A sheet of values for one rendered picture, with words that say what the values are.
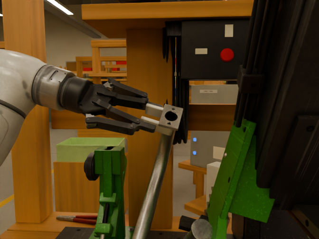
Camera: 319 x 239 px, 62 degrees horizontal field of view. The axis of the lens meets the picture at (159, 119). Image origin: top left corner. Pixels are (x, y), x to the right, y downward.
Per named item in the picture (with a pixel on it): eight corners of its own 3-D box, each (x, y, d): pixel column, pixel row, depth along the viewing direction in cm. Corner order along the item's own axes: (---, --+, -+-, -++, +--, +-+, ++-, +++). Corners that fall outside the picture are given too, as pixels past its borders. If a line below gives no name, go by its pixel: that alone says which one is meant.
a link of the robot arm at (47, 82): (51, 55, 57) (77, 63, 56) (58, 85, 64) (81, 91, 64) (27, 85, 51) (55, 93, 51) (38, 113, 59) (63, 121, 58)
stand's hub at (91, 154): (92, 185, 68) (92, 156, 67) (80, 184, 68) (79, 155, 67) (101, 175, 75) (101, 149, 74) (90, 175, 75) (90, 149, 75)
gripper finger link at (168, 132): (141, 115, 54) (140, 118, 54) (174, 125, 54) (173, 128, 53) (140, 124, 57) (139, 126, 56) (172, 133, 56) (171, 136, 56)
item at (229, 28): (248, 78, 67) (250, 17, 66) (181, 79, 69) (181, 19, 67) (238, 80, 80) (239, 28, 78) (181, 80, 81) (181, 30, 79)
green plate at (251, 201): (260, 254, 45) (301, 135, 42) (211, 239, 45) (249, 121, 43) (244, 220, 56) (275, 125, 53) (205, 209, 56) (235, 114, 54)
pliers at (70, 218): (103, 217, 92) (103, 214, 92) (98, 225, 87) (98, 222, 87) (60, 215, 94) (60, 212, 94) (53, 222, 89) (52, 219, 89)
